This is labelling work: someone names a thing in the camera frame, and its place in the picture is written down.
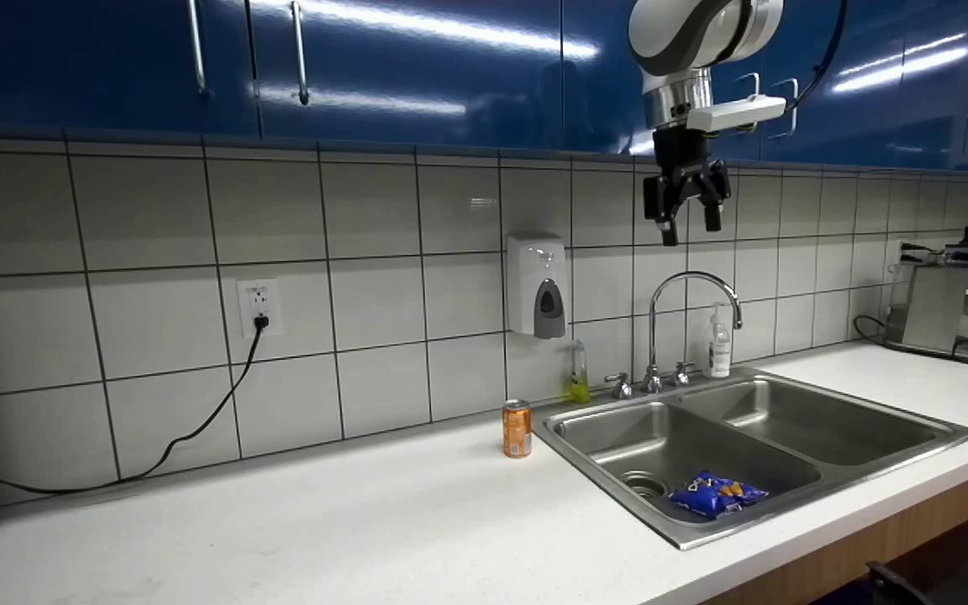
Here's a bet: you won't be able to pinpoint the white wall power outlet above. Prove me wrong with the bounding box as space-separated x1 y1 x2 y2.
239 281 278 334

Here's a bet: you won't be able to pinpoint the green dish soap bottle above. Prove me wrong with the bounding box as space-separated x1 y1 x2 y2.
560 342 591 404

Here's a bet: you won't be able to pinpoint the stainless steel double sink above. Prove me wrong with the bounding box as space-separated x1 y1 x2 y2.
534 372 968 547

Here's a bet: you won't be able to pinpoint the black power cord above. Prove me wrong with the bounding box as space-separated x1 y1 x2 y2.
0 313 271 498

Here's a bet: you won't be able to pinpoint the silver espresso machine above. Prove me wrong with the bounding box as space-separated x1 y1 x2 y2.
886 230 968 365

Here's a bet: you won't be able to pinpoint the clear sanitizer pump bottle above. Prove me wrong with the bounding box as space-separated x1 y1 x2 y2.
709 313 733 380

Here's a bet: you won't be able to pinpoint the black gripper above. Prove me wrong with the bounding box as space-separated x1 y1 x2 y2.
643 127 729 246

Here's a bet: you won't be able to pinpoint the white wall soap dispenser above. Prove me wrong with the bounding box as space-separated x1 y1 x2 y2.
503 237 569 339

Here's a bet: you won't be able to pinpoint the chrome gooseneck faucet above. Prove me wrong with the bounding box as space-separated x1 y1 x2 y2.
604 270 741 399

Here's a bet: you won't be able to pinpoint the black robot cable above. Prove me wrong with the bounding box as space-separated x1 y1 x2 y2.
786 0 854 111

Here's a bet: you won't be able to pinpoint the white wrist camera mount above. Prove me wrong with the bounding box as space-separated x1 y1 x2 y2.
643 70 786 132

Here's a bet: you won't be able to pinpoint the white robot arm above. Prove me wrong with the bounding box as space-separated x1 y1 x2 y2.
627 0 786 246

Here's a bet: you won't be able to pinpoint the blue upper cabinets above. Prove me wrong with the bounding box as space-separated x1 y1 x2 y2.
0 0 968 173

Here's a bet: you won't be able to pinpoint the orange soda can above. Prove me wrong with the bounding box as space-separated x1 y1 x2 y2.
500 399 529 459

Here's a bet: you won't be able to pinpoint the blue Doritos chip bag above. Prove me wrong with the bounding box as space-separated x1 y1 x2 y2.
667 471 766 520

